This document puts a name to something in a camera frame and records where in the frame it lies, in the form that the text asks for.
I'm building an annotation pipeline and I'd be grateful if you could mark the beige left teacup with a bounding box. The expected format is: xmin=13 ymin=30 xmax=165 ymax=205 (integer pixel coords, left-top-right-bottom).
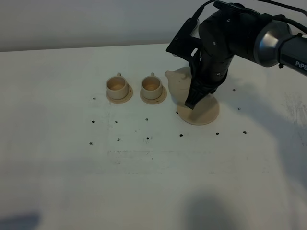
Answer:
xmin=106 ymin=73 xmax=128 ymax=90

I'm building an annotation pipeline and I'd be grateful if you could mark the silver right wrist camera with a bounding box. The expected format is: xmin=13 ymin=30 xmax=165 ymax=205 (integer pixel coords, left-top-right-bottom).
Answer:
xmin=190 ymin=19 xmax=200 ymax=37

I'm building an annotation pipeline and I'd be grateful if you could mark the beige right teacup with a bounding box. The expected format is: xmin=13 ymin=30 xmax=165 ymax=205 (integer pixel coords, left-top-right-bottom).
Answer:
xmin=141 ymin=72 xmax=162 ymax=100

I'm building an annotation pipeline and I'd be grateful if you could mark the beige teacup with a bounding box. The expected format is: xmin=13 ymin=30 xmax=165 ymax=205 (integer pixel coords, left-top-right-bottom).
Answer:
xmin=141 ymin=72 xmax=162 ymax=100
xmin=106 ymin=73 xmax=128 ymax=90

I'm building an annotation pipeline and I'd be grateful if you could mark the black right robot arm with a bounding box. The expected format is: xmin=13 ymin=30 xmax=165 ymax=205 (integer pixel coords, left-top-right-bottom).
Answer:
xmin=167 ymin=5 xmax=307 ymax=109

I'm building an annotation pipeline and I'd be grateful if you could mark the beige teapot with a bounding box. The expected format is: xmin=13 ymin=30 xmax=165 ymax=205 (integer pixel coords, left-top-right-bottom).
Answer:
xmin=165 ymin=67 xmax=192 ymax=106

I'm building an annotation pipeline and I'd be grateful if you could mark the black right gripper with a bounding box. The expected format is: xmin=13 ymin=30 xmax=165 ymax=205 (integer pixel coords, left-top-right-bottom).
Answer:
xmin=166 ymin=10 xmax=271 ymax=110

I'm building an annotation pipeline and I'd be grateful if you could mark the beige teapot saucer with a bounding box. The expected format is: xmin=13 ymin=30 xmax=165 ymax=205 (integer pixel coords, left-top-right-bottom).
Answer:
xmin=177 ymin=95 xmax=220 ymax=126

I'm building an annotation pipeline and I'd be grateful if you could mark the beige left cup saucer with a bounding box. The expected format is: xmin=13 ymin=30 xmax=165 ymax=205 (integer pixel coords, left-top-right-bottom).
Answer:
xmin=106 ymin=84 xmax=133 ymax=104

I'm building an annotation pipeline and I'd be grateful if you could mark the beige cup saucer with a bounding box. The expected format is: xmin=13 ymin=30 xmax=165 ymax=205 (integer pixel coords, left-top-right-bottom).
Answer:
xmin=106 ymin=84 xmax=133 ymax=104
xmin=140 ymin=86 xmax=167 ymax=104

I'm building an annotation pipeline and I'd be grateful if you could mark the beige right cup saucer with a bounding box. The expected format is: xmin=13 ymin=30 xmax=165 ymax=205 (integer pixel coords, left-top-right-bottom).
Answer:
xmin=140 ymin=86 xmax=167 ymax=104

